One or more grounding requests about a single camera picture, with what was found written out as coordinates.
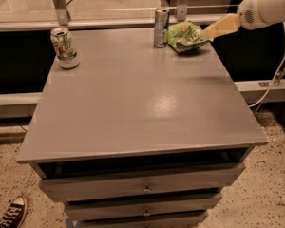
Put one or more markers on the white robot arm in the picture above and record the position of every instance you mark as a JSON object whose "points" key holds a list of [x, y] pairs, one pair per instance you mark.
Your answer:
{"points": [[271, 11]]}

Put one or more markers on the silver blue redbull can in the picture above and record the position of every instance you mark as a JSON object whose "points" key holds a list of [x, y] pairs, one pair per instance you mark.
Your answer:
{"points": [[161, 27]]}

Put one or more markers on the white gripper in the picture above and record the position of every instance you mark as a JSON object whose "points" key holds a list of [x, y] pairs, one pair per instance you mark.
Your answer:
{"points": [[252, 12]]}

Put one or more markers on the middle grey drawer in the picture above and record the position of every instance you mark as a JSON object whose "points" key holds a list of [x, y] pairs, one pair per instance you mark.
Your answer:
{"points": [[143, 207]]}

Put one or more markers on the top grey drawer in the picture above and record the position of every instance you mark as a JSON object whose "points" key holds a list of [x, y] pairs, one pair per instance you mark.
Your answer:
{"points": [[137, 183]]}

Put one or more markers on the green jalapeno chip bag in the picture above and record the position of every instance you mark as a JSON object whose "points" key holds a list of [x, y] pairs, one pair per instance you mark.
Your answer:
{"points": [[185, 37]]}

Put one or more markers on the bottom grey drawer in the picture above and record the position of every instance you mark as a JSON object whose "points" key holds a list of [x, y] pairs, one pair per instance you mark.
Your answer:
{"points": [[156, 221]]}

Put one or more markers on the white green soda can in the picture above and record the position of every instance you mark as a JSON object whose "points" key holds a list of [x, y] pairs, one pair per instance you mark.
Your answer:
{"points": [[65, 50]]}

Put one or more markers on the grey metal railing frame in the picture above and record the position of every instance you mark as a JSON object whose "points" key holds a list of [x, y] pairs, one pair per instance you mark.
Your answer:
{"points": [[26, 15]]}

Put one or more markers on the grey drawer cabinet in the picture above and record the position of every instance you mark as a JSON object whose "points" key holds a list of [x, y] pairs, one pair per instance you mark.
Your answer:
{"points": [[132, 107]]}

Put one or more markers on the grey drawer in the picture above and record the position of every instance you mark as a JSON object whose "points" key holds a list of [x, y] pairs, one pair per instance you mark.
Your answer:
{"points": [[137, 183], [156, 221], [143, 207]]}

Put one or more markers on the black white sneaker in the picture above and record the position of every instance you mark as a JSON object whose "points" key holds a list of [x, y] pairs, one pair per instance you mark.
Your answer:
{"points": [[15, 214]]}

